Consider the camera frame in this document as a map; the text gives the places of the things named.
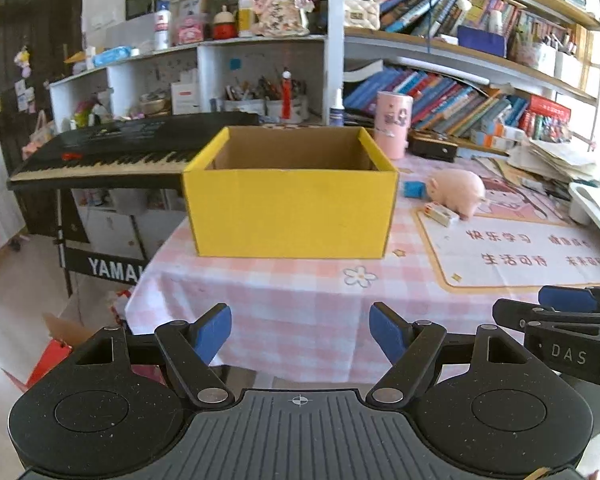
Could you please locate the white staples box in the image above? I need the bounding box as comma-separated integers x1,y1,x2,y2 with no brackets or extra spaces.
424,202,460,228

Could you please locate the pink plush pig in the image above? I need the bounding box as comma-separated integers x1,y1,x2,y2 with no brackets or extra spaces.
426,169,486,220

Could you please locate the blue eraser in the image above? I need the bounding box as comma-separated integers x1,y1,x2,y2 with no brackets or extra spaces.
402,181,426,198

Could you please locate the pink checkered tablecloth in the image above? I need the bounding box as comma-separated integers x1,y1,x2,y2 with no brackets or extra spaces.
125,160,600,384

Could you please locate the white laptop stand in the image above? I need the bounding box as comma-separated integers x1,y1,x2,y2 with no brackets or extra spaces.
568,182,600,230

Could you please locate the red gift bag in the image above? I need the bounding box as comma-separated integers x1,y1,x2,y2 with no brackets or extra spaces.
2,312,96,392

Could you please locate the stack of papers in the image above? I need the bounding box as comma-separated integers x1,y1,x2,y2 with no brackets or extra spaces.
507,140,600,182

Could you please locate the yellow cardboard box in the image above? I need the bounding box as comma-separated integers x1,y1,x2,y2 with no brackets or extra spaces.
182,126,399,259

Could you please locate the black yamaha keyboard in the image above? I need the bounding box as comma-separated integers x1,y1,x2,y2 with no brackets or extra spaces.
7,112,260,191

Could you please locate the row of leaning books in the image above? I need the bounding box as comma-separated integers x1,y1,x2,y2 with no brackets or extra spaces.
343,65,571,142

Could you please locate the pink cylindrical humidifier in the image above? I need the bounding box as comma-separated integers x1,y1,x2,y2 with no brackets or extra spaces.
373,91,413,160

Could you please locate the white blue spray bottle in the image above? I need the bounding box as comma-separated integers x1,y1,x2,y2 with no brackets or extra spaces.
328,88,344,127

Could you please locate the white shelf unit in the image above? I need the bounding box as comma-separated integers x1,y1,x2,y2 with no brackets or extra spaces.
50,35,328,131

